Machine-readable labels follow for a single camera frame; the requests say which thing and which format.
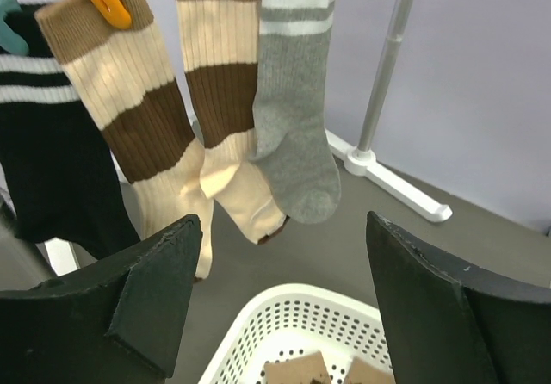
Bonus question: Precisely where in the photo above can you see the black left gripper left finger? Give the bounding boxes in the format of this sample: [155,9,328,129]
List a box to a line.
[1,214,202,383]

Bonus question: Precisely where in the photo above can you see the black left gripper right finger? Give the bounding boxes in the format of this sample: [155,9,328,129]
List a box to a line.
[366,212,550,383]

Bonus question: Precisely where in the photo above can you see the black sock with white stripes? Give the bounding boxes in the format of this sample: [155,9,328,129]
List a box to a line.
[1,3,139,259]

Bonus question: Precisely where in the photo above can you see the grey sock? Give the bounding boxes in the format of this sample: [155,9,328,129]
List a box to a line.
[251,0,341,224]

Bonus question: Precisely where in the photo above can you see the brown beige striped socks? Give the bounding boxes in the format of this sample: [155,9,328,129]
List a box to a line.
[35,0,214,280]

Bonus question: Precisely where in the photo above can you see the teal clothes peg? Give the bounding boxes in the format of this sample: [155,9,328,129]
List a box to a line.
[0,0,30,56]

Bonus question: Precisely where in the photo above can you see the brown argyle socks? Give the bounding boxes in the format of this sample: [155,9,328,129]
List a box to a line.
[263,351,395,384]

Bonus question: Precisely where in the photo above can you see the white oval sock basket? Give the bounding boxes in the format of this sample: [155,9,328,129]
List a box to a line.
[199,283,393,384]

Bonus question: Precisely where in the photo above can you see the white drying rack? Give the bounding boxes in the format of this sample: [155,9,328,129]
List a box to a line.
[42,0,454,277]

